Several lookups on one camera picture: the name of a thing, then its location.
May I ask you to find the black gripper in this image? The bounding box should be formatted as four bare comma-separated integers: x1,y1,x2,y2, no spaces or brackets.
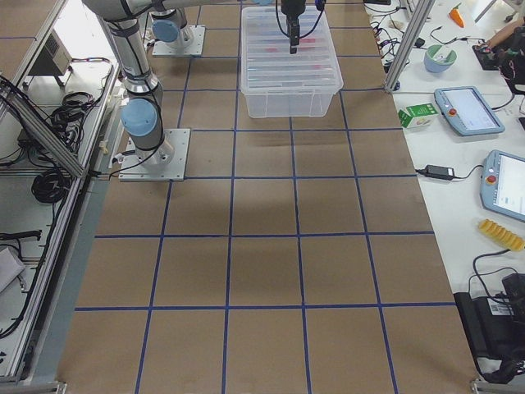
281,0,306,54

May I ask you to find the clear plastic storage box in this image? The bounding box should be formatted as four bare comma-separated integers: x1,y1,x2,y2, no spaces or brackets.
240,5,344,118

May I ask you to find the blue teach pendant near box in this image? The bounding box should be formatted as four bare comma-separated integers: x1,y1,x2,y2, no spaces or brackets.
434,86,505,136

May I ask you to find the green blue bowl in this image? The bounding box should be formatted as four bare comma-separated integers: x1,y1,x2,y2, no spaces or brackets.
423,44,457,73

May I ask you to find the green white carton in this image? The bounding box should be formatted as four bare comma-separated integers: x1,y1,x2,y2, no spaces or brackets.
398,103,438,129

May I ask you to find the orange carrot toy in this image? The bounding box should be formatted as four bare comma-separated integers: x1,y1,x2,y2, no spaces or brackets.
448,3,465,28

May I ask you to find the black power adapter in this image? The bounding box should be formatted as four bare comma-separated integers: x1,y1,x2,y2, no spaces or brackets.
422,164,455,181

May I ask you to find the yellow corrugated toy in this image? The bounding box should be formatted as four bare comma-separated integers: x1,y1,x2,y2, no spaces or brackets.
477,219,524,251

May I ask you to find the black monitor stand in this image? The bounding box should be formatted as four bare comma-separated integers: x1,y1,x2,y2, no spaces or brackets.
454,273,524,384

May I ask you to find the aluminium frame post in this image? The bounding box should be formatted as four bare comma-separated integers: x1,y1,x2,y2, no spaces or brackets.
384,0,435,93

